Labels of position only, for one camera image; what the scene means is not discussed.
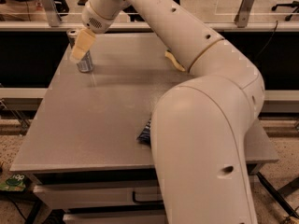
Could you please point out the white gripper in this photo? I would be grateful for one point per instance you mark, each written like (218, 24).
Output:
(97, 22)

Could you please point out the silver redbull can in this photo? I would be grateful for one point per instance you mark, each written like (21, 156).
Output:
(85, 65)

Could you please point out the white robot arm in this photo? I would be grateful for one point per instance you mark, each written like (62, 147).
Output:
(198, 127)

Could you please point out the green yellow sponge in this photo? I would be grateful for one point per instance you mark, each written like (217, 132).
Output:
(174, 61)

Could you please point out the dark blue snack bar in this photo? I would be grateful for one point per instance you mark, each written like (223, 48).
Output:
(144, 136)

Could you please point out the grey drawer cabinet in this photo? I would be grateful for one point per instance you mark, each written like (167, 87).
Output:
(87, 125)

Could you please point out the glass railing with posts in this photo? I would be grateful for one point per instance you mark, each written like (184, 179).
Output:
(208, 11)

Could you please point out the green chip bag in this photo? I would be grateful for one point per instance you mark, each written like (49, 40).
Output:
(14, 183)

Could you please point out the black chair base right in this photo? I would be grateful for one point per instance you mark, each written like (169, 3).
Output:
(293, 9)

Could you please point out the black drawer handle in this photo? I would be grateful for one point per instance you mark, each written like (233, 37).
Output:
(146, 198)

